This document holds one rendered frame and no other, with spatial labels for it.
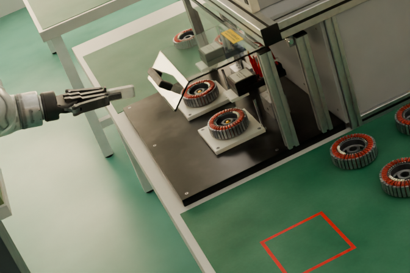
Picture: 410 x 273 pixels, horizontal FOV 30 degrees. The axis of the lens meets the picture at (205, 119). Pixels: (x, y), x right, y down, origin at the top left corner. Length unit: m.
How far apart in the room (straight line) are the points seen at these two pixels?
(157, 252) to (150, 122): 0.90
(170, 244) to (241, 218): 1.31
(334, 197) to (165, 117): 0.72
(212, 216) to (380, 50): 0.60
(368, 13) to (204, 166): 0.58
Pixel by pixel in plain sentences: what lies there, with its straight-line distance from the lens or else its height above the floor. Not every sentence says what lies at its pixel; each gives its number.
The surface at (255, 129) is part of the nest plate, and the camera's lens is 2.08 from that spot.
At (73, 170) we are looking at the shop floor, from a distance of 3.90.
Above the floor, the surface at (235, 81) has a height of 0.92.
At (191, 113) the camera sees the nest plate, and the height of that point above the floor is 0.78.
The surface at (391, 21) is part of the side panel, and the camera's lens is 1.98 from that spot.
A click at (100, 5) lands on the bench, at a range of 3.58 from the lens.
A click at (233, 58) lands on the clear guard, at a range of 1.83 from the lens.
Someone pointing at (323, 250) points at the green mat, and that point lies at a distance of 1.67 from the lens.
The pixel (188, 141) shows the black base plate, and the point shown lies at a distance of 2.16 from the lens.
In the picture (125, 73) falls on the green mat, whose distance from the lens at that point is 2.77.
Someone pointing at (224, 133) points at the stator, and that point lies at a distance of 2.06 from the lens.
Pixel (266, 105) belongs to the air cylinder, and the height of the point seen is 0.80.
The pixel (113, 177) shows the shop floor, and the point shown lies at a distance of 3.70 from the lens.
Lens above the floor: 1.83
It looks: 28 degrees down
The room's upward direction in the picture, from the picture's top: 20 degrees counter-clockwise
